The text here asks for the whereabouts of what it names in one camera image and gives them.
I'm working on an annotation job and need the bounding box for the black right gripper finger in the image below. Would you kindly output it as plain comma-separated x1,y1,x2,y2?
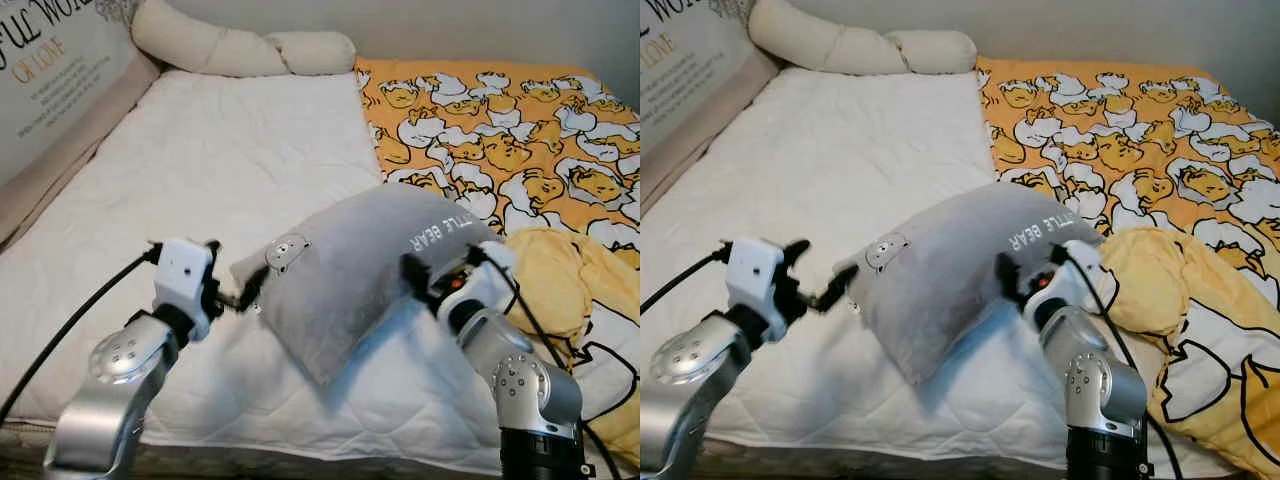
995,250,1029,306
399,252,433,302

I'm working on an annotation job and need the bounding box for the grey little bear pillow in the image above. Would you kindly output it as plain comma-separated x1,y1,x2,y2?
834,179,1107,387
230,182,502,387

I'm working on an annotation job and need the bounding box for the white quilted mattress pad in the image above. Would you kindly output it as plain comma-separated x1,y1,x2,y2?
0,68,563,453
640,66,1171,471

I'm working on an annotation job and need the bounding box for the orange egg print bedspread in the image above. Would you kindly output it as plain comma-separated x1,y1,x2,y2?
975,54,1280,313
354,57,641,273

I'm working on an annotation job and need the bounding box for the cream long bolster pillow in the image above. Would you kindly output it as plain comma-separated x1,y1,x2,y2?
130,0,359,80
747,0,980,77

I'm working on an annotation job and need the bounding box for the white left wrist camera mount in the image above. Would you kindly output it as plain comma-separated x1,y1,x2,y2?
151,237,217,341
724,237,792,323

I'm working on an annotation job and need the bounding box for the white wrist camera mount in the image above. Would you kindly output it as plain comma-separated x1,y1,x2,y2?
1022,242,1097,323
724,237,792,323
151,237,217,341
434,240,519,313

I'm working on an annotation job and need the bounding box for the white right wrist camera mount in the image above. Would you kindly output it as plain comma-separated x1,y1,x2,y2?
1022,242,1097,323
434,240,519,313

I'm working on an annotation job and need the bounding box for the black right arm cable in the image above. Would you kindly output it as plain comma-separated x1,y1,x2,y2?
468,244,623,480
1058,244,1187,480

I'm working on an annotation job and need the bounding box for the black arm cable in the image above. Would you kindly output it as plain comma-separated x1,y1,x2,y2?
1058,244,1187,480
0,248,163,423
468,244,623,480
640,244,737,317

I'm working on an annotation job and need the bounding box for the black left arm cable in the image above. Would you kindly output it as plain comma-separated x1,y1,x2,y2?
0,248,163,423
640,244,737,317

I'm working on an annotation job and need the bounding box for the beige padded bed frame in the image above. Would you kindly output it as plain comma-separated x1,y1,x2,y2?
640,48,783,216
0,50,167,253

